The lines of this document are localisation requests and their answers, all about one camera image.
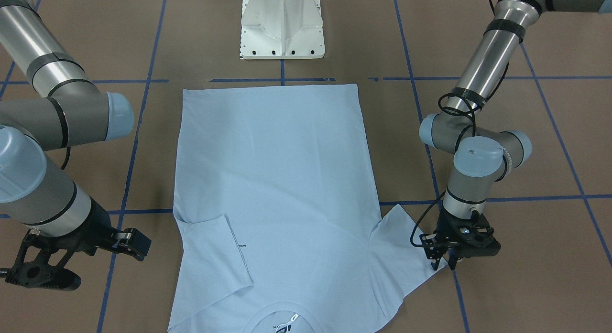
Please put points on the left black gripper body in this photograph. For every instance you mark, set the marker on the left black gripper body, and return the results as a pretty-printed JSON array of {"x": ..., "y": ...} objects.
[{"x": 442, "y": 226}]

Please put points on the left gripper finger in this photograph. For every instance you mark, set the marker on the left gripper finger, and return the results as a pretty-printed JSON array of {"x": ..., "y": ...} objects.
[
  {"x": 435, "y": 248},
  {"x": 452, "y": 261}
]

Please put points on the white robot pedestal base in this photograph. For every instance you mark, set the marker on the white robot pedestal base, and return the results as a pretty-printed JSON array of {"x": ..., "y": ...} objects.
[{"x": 281, "y": 29}]

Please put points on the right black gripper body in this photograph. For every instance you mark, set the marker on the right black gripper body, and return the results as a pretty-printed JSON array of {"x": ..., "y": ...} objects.
[{"x": 97, "y": 226}]

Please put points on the light blue t-shirt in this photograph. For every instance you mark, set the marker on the light blue t-shirt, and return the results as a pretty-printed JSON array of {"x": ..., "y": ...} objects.
[{"x": 279, "y": 216}]

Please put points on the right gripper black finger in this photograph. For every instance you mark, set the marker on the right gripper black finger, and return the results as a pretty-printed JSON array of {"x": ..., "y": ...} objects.
[{"x": 132, "y": 242}]

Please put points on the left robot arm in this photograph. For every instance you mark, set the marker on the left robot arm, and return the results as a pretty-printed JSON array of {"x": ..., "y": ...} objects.
[{"x": 483, "y": 157}]

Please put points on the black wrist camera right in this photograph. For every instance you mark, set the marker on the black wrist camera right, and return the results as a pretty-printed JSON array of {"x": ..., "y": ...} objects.
[{"x": 41, "y": 263}]

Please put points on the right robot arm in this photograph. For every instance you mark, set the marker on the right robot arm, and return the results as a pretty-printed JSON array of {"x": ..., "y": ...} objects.
[{"x": 69, "y": 111}]

